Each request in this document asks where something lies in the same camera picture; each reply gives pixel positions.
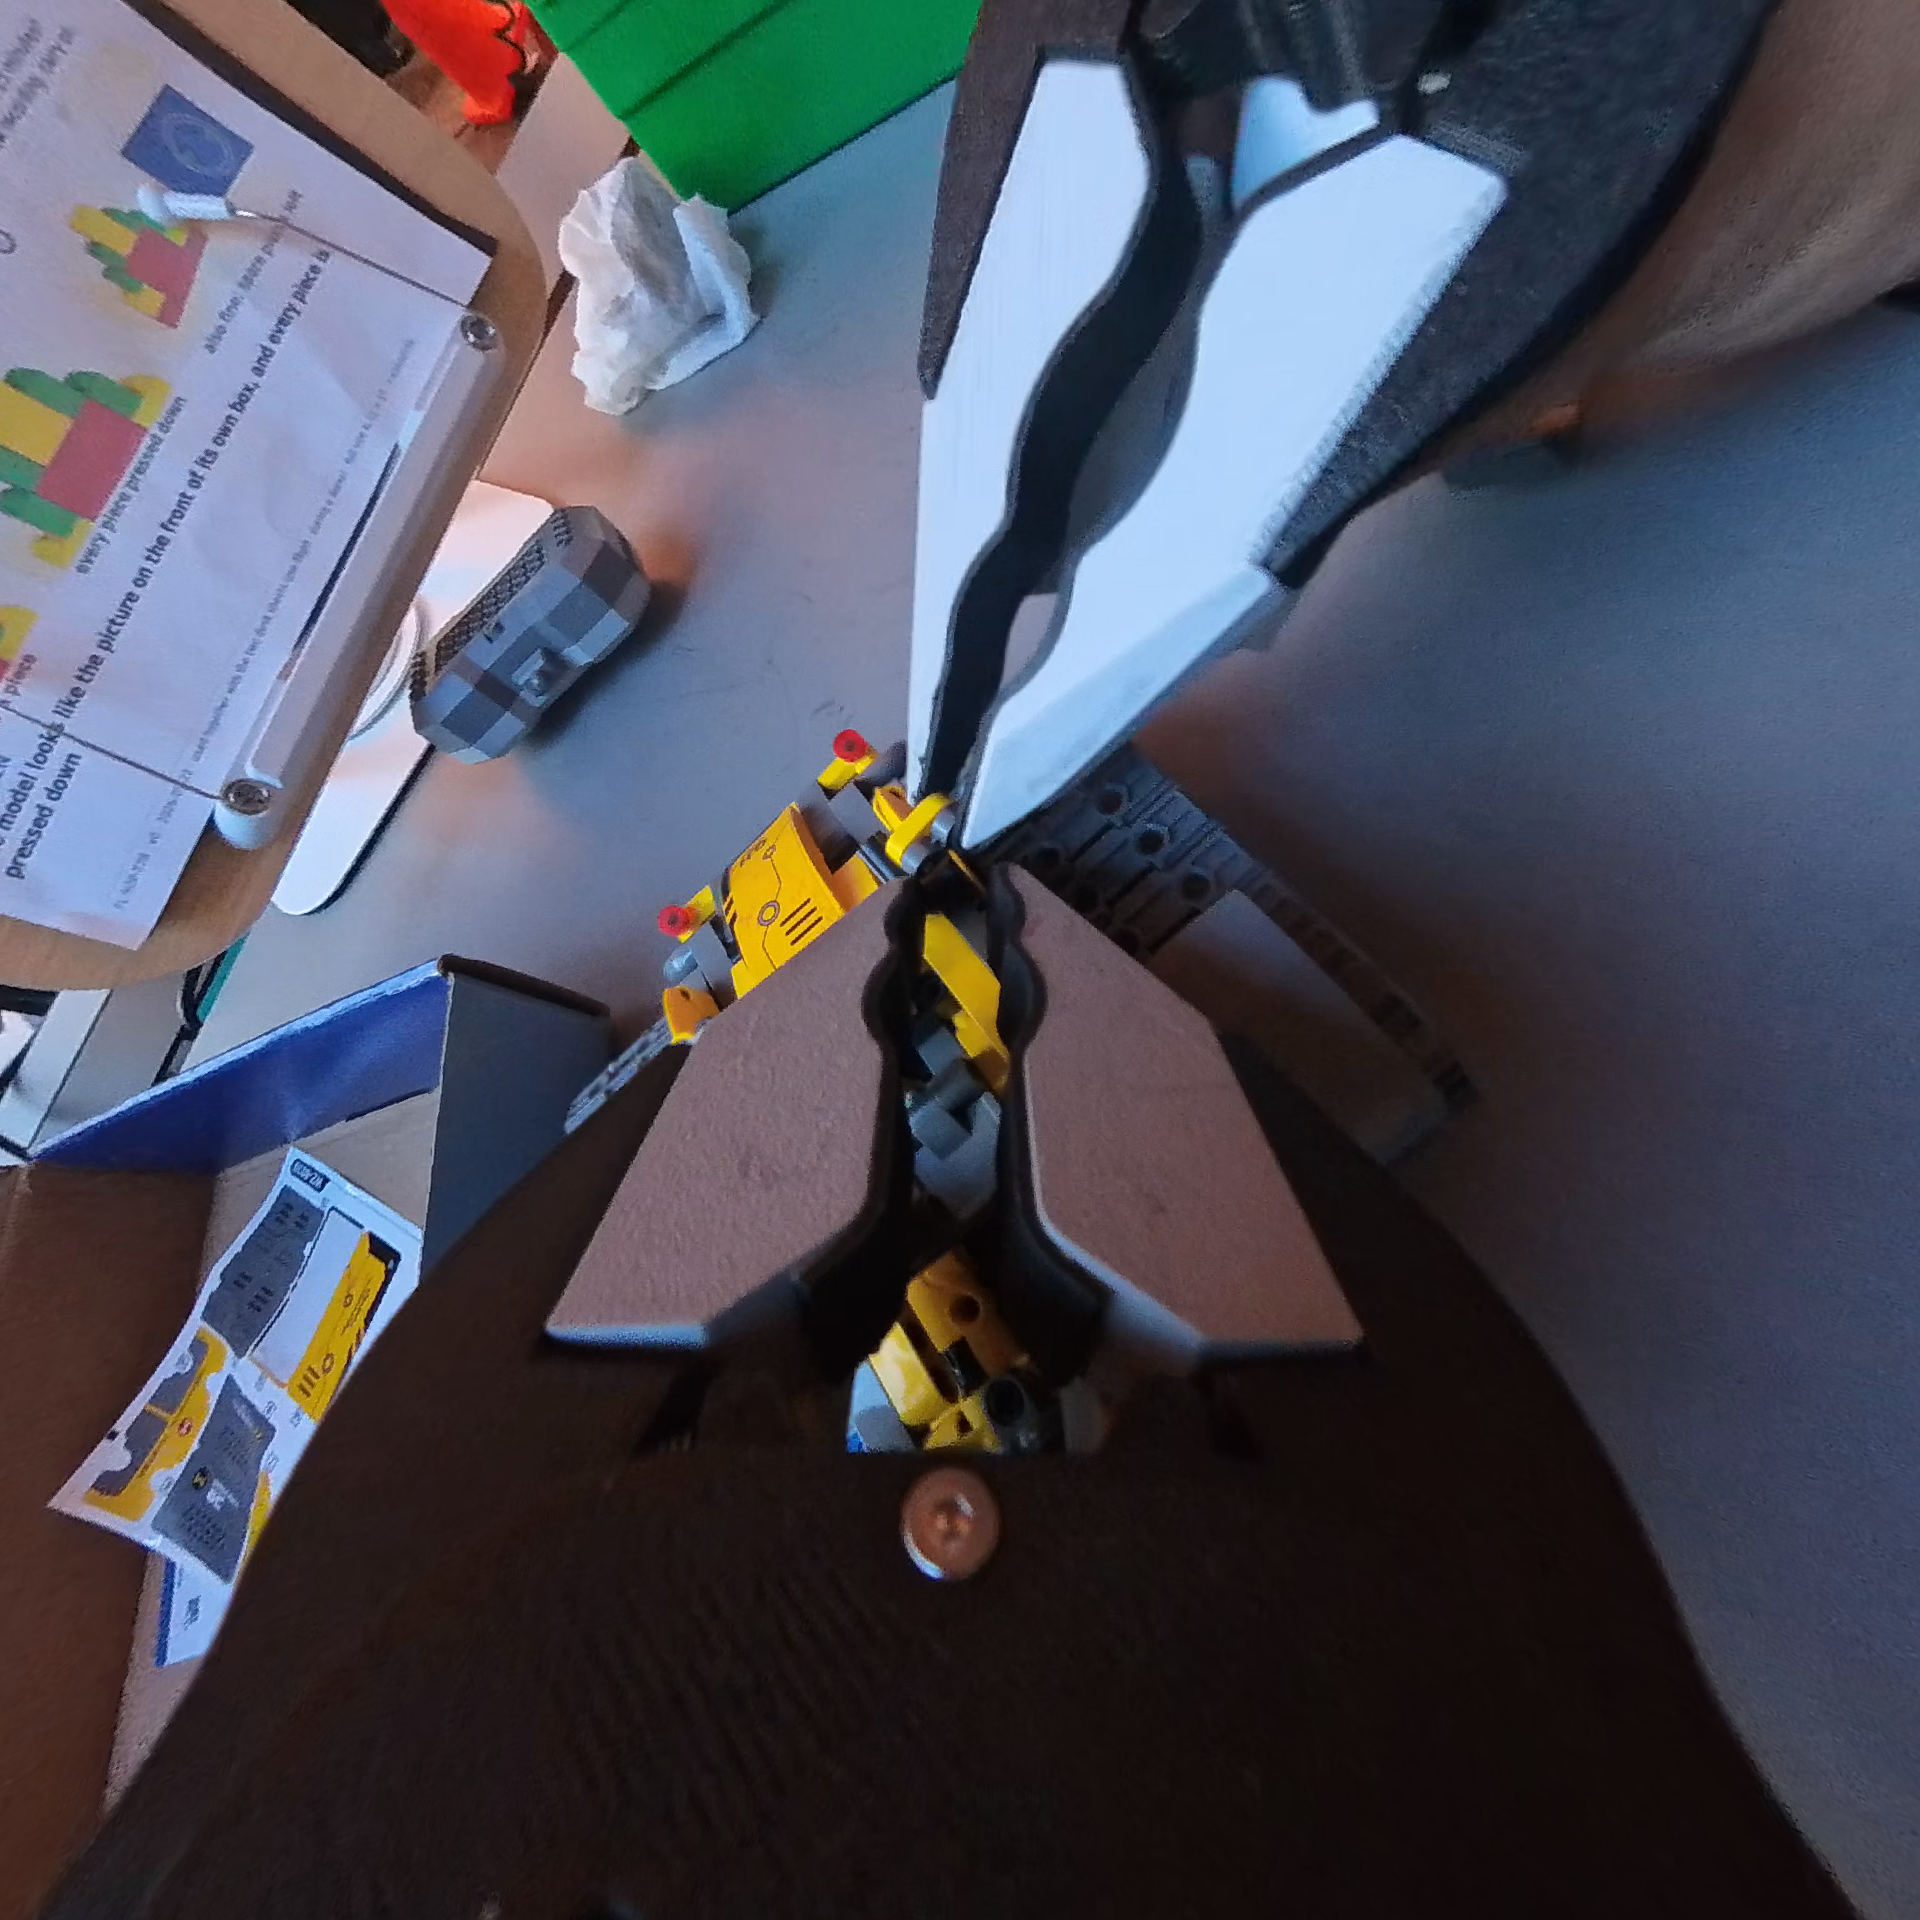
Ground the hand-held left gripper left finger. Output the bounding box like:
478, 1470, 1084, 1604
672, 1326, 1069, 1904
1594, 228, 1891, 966
550, 893, 917, 1358

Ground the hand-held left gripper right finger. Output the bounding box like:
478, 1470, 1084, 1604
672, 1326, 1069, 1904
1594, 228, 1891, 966
986, 885, 1358, 1377

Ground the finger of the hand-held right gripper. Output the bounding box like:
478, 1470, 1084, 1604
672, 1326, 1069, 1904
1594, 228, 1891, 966
910, 55, 1162, 796
961, 74, 1509, 848

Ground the yellow grey toy bulldozer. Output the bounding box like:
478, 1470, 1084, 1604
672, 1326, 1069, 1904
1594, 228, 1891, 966
572, 721, 1479, 1463

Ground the green plastic bin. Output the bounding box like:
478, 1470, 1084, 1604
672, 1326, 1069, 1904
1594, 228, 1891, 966
535, 0, 986, 211

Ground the person's right forearm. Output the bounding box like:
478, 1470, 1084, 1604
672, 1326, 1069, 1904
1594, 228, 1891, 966
1501, 0, 1920, 482

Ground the grey desk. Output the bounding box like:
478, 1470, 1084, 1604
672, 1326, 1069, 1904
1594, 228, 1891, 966
183, 0, 1920, 1920

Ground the navy box base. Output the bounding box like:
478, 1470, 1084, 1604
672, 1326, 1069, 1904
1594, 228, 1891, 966
0, 955, 616, 1863

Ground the crumpled white tissue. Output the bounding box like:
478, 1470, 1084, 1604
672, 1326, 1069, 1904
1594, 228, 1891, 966
559, 158, 757, 416

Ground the printed booklet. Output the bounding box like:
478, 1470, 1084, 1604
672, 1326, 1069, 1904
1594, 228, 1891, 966
52, 1146, 423, 1668

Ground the black toy part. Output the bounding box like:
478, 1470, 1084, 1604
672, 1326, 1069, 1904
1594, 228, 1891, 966
409, 506, 654, 763

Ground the orange cone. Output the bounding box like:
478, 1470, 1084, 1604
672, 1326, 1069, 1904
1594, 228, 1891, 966
384, 0, 557, 127

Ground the instruction sheet board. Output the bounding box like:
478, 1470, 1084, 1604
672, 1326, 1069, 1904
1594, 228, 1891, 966
0, 0, 557, 992

